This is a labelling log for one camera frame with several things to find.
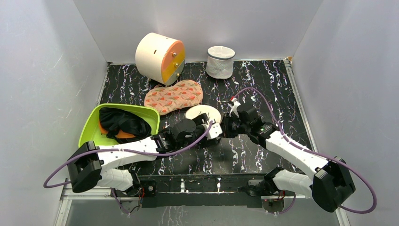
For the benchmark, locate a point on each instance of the green plastic basin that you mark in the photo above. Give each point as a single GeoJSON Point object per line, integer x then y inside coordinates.
{"type": "Point", "coordinates": [92, 132]}

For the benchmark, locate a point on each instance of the round cream drawer box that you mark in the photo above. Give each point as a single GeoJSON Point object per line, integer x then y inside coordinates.
{"type": "Point", "coordinates": [160, 58]}

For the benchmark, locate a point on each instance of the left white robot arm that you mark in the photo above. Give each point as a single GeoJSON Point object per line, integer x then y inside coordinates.
{"type": "Point", "coordinates": [99, 165]}

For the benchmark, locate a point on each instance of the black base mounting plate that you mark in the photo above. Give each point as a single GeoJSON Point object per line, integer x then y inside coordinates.
{"type": "Point", "coordinates": [206, 190]}

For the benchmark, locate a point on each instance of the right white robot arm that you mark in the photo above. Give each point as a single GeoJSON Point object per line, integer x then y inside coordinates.
{"type": "Point", "coordinates": [327, 182]}

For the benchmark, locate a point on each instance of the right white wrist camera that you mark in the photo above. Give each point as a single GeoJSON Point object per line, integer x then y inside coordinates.
{"type": "Point", "coordinates": [233, 104]}

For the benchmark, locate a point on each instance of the floral pink mesh pouch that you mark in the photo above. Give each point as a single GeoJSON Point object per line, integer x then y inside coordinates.
{"type": "Point", "coordinates": [183, 94]}

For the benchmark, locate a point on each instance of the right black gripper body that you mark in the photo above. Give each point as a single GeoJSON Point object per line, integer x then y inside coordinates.
{"type": "Point", "coordinates": [228, 126]}

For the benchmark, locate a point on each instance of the orange cloth in basin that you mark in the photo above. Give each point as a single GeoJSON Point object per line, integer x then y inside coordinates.
{"type": "Point", "coordinates": [121, 134]}

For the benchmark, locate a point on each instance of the black clothing in basin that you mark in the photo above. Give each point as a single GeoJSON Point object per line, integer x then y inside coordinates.
{"type": "Point", "coordinates": [113, 120]}

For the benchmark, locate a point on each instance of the white mesh cylinder basket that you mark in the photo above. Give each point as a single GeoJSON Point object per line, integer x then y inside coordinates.
{"type": "Point", "coordinates": [220, 62]}

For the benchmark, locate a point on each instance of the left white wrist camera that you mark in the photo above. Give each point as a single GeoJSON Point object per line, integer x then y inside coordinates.
{"type": "Point", "coordinates": [215, 131]}

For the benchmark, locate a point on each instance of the round white mesh laundry bag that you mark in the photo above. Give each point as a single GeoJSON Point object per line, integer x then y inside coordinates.
{"type": "Point", "coordinates": [211, 112]}

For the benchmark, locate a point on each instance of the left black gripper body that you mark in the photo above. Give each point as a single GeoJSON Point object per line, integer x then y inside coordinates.
{"type": "Point", "coordinates": [197, 135]}

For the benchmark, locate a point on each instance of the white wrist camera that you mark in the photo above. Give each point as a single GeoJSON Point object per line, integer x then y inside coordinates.
{"type": "Point", "coordinates": [233, 104]}
{"type": "Point", "coordinates": [215, 131]}

